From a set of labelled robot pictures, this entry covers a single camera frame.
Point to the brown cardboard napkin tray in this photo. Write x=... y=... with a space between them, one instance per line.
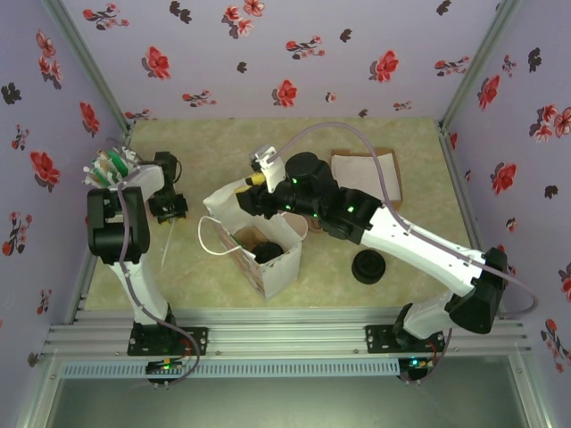
x=399 y=178

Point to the aluminium lower frame rail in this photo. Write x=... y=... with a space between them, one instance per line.
x=531 y=392
x=40 y=392

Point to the aluminium frame post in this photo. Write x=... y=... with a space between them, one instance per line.
x=481 y=58
x=88 y=58

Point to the brown paper drinking straw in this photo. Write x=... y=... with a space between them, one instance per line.
x=103 y=159

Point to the printed white paper gift bag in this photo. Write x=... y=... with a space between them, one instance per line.
x=285 y=272

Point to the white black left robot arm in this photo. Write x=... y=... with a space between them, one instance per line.
x=149 y=296

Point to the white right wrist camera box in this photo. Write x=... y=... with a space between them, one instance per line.
x=267 y=162

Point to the small controller circuit board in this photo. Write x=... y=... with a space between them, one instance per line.
x=415 y=363
x=165 y=367

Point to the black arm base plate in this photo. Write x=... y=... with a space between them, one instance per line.
x=379 y=339
x=196 y=341

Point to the white paper napkin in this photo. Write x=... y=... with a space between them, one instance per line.
x=352 y=171

